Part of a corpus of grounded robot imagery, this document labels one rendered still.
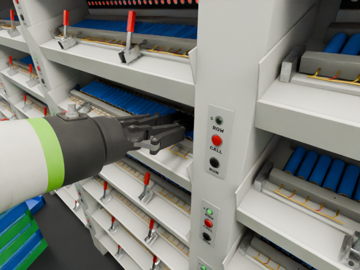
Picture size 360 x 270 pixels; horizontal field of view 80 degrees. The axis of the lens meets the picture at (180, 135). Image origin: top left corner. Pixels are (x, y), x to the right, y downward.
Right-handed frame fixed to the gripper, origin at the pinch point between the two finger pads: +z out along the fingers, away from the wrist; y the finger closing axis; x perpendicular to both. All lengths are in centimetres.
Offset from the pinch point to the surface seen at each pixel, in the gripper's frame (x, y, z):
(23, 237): 85, 79, -12
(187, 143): 3.7, -3.1, 0.0
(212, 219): 14.7, -14.2, -3.5
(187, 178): 8.8, -7.2, -4.1
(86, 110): 6.4, 35.0, -1.8
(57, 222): 100, 95, 10
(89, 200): 56, 52, 9
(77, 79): 0, 52, 4
